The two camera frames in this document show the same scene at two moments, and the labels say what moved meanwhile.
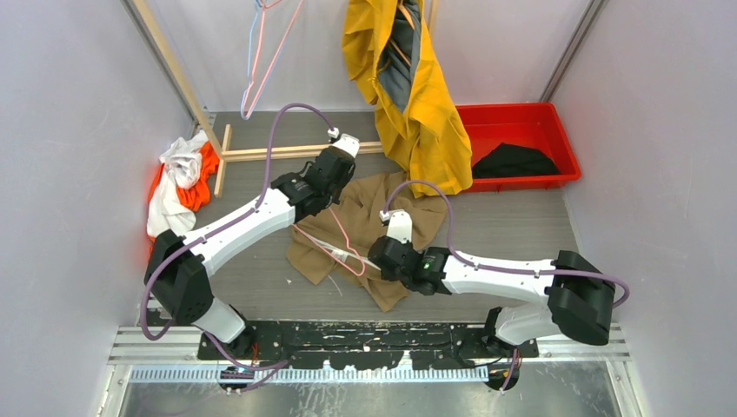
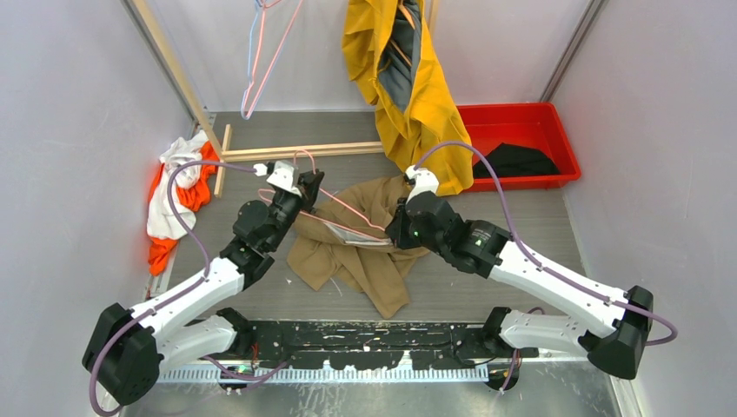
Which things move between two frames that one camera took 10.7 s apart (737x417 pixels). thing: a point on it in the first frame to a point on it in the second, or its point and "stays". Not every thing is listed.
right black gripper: [388, 275] to [396, 228]
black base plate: [456, 345] stays
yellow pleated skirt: [428, 139] stays
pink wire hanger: [332, 256] to [332, 194]
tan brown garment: [339, 239] stays
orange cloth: [196, 195] stays
